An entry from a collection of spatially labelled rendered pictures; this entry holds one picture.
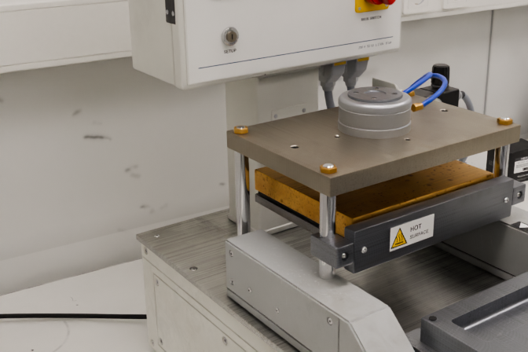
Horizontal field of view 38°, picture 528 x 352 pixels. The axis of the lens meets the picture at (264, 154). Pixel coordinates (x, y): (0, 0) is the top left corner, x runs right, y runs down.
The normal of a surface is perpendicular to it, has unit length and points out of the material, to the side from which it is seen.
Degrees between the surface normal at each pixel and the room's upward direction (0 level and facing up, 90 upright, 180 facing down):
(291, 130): 0
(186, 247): 0
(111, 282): 0
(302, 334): 90
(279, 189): 90
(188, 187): 90
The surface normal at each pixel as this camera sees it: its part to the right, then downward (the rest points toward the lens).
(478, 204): 0.57, 0.26
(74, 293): -0.02, -0.94
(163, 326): -0.83, 0.20
